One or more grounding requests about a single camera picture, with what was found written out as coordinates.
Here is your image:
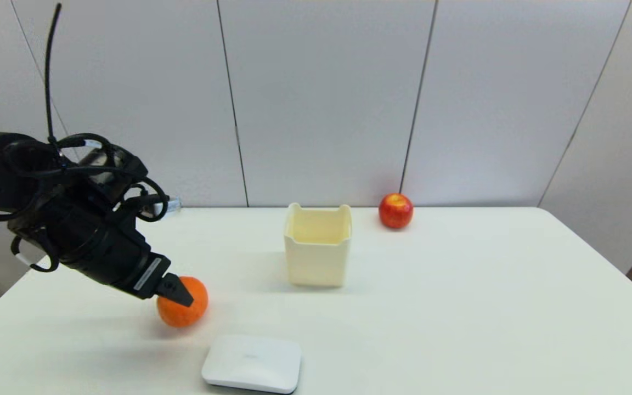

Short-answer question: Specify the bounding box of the orange fruit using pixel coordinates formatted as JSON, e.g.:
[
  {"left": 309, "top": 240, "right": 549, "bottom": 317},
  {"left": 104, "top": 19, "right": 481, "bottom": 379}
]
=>
[{"left": 157, "top": 276, "right": 209, "bottom": 329}]

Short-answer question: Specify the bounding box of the white flat rounded box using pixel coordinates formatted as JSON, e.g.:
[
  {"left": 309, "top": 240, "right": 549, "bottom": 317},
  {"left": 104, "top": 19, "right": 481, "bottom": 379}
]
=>
[{"left": 201, "top": 335, "right": 302, "bottom": 394}]

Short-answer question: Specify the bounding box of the cream plastic container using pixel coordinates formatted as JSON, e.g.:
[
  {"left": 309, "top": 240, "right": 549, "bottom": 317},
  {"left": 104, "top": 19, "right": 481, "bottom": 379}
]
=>
[{"left": 284, "top": 202, "right": 353, "bottom": 288}]

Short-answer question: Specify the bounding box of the red apple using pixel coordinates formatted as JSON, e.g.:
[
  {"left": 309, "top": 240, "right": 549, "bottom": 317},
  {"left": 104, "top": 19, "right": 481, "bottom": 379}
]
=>
[{"left": 379, "top": 193, "right": 414, "bottom": 230}]

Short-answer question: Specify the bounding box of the small white wrist camera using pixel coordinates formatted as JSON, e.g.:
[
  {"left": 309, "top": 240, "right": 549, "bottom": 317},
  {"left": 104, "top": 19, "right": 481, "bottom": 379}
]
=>
[{"left": 154, "top": 197, "right": 183, "bottom": 216}]

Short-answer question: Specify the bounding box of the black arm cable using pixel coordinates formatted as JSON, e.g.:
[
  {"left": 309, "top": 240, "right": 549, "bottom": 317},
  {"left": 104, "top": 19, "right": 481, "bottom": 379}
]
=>
[{"left": 0, "top": 3, "right": 170, "bottom": 273}]

